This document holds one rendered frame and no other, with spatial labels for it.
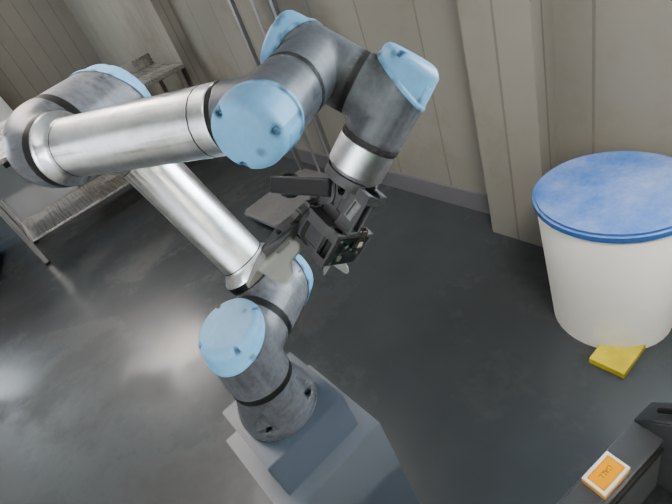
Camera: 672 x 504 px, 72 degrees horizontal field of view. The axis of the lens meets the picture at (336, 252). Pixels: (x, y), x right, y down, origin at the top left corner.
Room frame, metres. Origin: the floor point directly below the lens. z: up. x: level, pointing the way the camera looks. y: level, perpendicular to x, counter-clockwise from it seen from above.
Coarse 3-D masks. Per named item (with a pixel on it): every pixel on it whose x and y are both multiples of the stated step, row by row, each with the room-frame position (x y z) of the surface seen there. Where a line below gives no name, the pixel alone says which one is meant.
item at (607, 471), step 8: (608, 456) 0.26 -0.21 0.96; (600, 464) 0.25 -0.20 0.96; (608, 464) 0.25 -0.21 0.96; (616, 464) 0.25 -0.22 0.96; (592, 472) 0.25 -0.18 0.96; (600, 472) 0.25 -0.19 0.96; (608, 472) 0.24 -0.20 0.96; (616, 472) 0.24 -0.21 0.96; (592, 480) 0.24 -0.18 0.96; (600, 480) 0.24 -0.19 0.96; (608, 480) 0.24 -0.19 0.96; (592, 488) 0.24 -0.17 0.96; (600, 488) 0.23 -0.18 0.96; (600, 496) 0.23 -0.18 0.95
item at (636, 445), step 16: (624, 432) 0.28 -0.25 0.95; (640, 432) 0.28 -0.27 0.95; (608, 448) 0.27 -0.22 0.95; (624, 448) 0.27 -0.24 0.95; (640, 448) 0.26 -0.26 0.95; (656, 448) 0.25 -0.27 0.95; (640, 464) 0.24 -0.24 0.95; (656, 464) 0.25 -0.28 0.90; (624, 480) 0.23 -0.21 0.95; (640, 480) 0.24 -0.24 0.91; (656, 480) 0.25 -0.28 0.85; (576, 496) 0.24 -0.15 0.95; (592, 496) 0.23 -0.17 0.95; (608, 496) 0.22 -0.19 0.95; (624, 496) 0.23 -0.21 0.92; (640, 496) 0.24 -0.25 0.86
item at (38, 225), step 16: (128, 64) 5.11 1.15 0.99; (144, 64) 5.17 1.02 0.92; (160, 64) 4.97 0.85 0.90; (176, 64) 4.62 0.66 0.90; (144, 80) 4.50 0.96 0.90; (160, 80) 4.44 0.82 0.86; (0, 128) 4.54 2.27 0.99; (0, 144) 4.37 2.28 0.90; (0, 160) 3.81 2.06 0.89; (112, 176) 4.51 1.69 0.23; (80, 192) 4.44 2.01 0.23; (96, 192) 4.26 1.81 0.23; (112, 192) 4.10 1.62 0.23; (0, 208) 3.73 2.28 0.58; (48, 208) 4.38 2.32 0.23; (64, 208) 4.20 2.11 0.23; (80, 208) 4.03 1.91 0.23; (32, 224) 4.13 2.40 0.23; (48, 224) 3.97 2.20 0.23; (32, 240) 3.77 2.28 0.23
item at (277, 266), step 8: (288, 240) 0.53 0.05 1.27; (280, 248) 0.52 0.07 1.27; (288, 248) 0.52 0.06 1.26; (296, 248) 0.51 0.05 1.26; (264, 256) 0.52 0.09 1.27; (272, 256) 0.52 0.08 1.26; (280, 256) 0.52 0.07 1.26; (288, 256) 0.51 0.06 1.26; (256, 264) 0.52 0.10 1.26; (264, 264) 0.52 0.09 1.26; (272, 264) 0.51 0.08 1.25; (280, 264) 0.51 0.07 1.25; (288, 264) 0.50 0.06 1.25; (256, 272) 0.52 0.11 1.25; (264, 272) 0.51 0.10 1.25; (272, 272) 0.50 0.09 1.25; (280, 272) 0.50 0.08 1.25; (288, 272) 0.49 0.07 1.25; (248, 280) 0.52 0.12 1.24; (256, 280) 0.52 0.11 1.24; (280, 280) 0.49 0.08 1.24; (288, 280) 0.48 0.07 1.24
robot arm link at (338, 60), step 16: (288, 16) 0.56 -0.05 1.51; (304, 16) 0.57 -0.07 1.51; (272, 32) 0.55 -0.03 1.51; (288, 32) 0.55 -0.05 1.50; (304, 32) 0.55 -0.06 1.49; (320, 32) 0.55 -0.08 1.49; (272, 48) 0.55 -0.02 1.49; (288, 48) 0.51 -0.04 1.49; (304, 48) 0.51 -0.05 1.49; (320, 48) 0.52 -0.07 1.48; (336, 48) 0.53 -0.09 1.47; (352, 48) 0.53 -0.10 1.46; (320, 64) 0.50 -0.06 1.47; (336, 64) 0.52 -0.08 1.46; (352, 64) 0.52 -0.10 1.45; (336, 80) 0.52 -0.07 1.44; (352, 80) 0.51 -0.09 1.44; (336, 96) 0.52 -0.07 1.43
